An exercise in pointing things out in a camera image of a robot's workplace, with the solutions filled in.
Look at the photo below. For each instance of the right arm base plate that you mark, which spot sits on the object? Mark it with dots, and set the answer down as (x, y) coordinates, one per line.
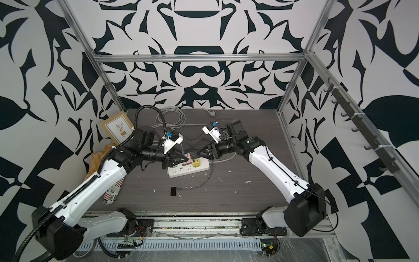
(257, 227)

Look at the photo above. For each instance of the brown teddy bear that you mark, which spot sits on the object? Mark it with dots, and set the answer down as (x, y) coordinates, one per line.
(96, 159)

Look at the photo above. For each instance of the grey USB cable yellow charger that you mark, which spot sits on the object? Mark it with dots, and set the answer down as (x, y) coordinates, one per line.
(197, 180)

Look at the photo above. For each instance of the black wall hook rack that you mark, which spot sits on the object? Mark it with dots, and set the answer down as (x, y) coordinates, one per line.
(364, 125)

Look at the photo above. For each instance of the yellow USB wall charger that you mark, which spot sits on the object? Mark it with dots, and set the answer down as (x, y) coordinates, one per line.
(196, 163)

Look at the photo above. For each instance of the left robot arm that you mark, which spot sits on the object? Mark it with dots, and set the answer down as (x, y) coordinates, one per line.
(60, 229)

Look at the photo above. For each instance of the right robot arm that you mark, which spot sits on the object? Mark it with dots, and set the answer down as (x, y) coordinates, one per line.
(306, 202)

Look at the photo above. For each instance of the small circuit board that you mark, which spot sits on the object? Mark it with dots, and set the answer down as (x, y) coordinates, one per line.
(269, 247)

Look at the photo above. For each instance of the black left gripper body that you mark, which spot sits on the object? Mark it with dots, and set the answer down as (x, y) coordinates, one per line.
(168, 160)

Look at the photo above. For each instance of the wooden picture frame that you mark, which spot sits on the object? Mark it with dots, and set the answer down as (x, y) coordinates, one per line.
(118, 127)

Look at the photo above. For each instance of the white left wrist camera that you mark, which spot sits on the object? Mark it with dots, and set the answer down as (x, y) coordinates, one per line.
(171, 139)

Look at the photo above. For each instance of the striped snack packet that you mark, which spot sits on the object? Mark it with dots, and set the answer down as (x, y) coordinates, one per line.
(112, 193)

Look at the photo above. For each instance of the white power strip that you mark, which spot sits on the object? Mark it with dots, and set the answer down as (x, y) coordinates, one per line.
(181, 170)

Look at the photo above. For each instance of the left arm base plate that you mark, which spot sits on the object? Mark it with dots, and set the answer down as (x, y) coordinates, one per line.
(137, 227)

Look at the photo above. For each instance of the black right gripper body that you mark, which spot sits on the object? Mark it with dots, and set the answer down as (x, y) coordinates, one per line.
(216, 149)

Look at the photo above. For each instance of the black mp3 player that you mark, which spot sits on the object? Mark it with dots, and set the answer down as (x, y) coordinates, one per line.
(173, 191)

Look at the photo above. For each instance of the pink USB wall charger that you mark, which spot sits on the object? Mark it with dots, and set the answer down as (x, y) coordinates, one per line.
(189, 160)

